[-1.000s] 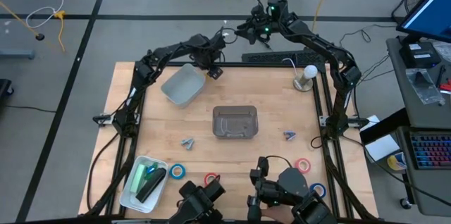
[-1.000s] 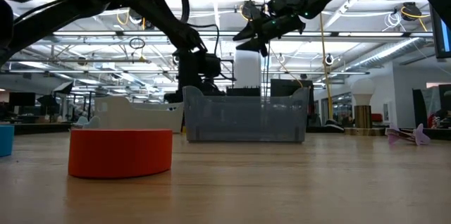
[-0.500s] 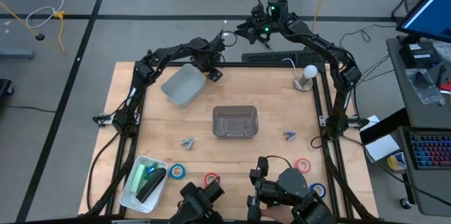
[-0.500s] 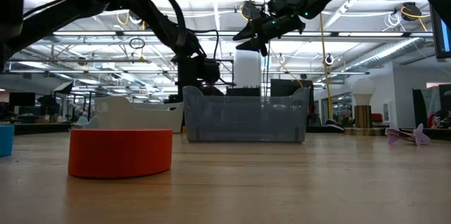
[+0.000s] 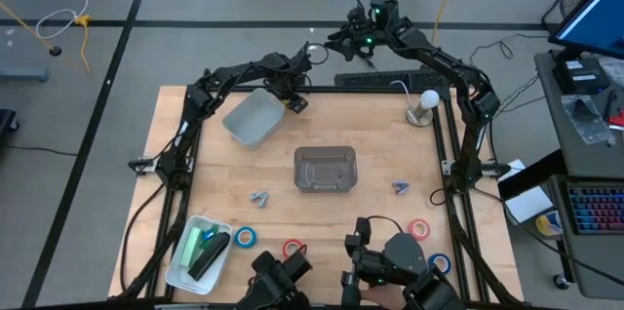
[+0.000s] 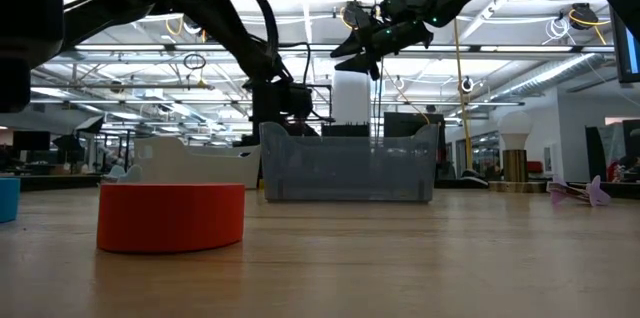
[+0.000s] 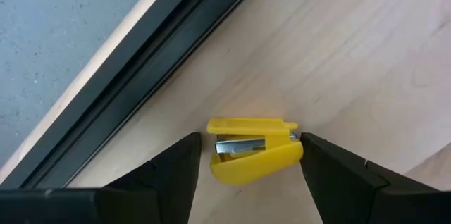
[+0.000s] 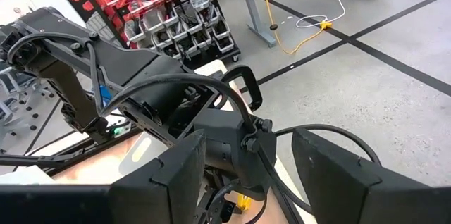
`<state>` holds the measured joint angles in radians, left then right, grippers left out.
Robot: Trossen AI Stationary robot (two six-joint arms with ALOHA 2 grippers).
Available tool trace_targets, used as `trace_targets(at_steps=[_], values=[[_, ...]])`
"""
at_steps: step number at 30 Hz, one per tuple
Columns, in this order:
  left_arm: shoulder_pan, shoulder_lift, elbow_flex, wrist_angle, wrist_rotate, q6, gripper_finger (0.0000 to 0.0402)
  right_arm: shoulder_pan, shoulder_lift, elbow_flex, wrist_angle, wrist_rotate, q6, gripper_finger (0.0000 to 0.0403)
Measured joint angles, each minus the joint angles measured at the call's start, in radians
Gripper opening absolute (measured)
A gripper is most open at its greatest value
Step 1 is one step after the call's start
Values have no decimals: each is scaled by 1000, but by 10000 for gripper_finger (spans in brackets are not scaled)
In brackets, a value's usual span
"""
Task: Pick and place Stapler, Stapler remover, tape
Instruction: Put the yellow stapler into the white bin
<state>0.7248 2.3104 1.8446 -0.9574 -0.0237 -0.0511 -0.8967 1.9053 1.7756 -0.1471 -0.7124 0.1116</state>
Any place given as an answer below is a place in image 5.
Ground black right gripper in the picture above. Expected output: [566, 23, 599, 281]
[325, 6, 380, 62]

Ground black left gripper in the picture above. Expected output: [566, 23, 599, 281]
[265, 49, 313, 115]

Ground grey staple remover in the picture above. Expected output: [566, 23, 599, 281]
[250, 190, 270, 210]

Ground red tape roll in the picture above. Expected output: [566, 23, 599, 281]
[281, 238, 306, 258]

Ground light blue tape roll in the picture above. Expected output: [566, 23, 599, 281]
[234, 225, 258, 250]

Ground pink tape roll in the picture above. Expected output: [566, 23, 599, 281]
[408, 217, 432, 242]

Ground black stapler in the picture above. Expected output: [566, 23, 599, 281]
[186, 232, 231, 282]

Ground light green stapler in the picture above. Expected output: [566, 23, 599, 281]
[178, 225, 204, 269]

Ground dark blue tape roll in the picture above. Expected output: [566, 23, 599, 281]
[428, 252, 452, 275]

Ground white bin with scooped rim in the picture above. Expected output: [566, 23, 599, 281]
[221, 88, 287, 151]

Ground black power strip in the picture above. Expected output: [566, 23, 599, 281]
[333, 68, 452, 90]

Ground grey translucent plastic bin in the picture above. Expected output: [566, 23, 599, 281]
[292, 145, 359, 193]

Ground table lamp with bulb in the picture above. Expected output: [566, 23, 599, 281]
[405, 89, 442, 129]

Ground person's hand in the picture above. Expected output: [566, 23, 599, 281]
[360, 284, 409, 310]

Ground grey side desk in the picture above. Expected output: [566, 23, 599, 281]
[533, 49, 624, 301]

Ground black mini computer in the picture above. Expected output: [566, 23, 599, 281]
[552, 58, 611, 97]

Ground clear plastic bag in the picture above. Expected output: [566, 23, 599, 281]
[559, 94, 617, 147]

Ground computer monitor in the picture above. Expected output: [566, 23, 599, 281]
[548, 0, 624, 61]

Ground grey desk leg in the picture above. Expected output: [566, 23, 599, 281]
[0, 67, 50, 83]

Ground red tool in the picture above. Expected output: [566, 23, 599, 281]
[606, 109, 624, 132]

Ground black chair base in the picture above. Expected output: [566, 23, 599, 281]
[0, 108, 20, 136]

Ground backlit keyboard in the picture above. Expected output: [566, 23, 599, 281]
[565, 180, 624, 236]

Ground white lamp cable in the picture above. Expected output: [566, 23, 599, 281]
[388, 79, 414, 112]

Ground tangled black cables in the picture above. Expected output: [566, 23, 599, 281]
[468, 31, 555, 124]

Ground black aluminium table frame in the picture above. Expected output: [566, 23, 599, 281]
[116, 68, 526, 310]

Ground white bin with handle holes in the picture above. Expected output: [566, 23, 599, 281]
[164, 214, 234, 295]

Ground yellow plug cord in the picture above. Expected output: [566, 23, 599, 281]
[72, 14, 94, 74]

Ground white floor cable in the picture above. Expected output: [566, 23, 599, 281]
[34, 0, 91, 41]

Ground black arm base cable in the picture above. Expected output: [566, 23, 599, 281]
[119, 185, 170, 296]

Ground thin black floor cable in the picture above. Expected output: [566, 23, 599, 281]
[0, 145, 80, 158]

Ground long black floor cable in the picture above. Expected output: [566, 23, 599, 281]
[475, 187, 624, 288]

